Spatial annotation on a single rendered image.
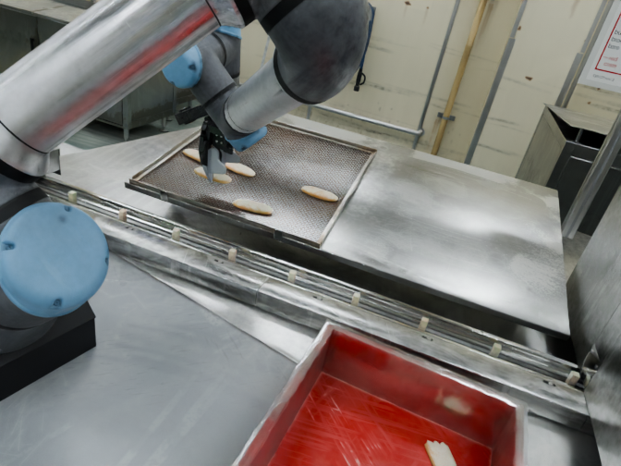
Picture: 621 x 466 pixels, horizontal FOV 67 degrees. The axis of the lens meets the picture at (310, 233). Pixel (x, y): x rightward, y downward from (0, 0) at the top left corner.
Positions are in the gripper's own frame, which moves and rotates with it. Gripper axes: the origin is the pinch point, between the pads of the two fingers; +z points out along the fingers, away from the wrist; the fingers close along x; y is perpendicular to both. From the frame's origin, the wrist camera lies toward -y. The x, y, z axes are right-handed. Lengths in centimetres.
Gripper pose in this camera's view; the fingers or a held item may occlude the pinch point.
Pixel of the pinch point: (213, 171)
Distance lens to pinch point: 114.2
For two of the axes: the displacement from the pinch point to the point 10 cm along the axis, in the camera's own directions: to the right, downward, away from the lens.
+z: -1.2, 7.8, 6.2
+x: 4.2, -5.3, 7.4
